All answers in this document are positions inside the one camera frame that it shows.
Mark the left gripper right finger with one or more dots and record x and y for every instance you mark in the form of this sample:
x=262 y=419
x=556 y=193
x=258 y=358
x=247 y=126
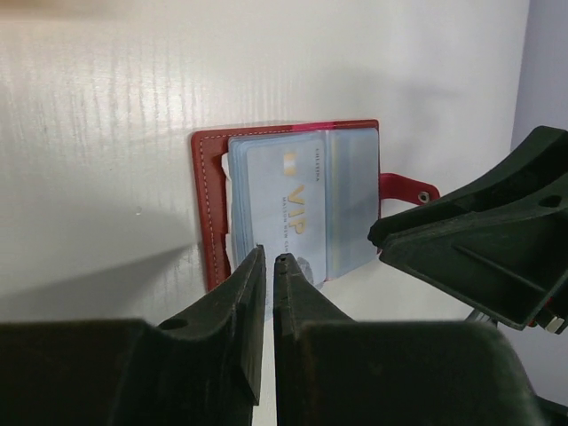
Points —
x=333 y=370

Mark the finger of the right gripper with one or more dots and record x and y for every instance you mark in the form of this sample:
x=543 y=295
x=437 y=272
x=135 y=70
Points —
x=498 y=244

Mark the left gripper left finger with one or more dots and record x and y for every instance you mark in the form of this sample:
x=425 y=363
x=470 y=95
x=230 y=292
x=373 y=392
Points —
x=202 y=366

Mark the red leather card holder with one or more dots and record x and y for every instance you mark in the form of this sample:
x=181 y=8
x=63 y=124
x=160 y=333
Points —
x=354 y=190

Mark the white VIP card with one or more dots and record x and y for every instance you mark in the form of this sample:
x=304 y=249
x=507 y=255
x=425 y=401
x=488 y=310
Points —
x=286 y=182

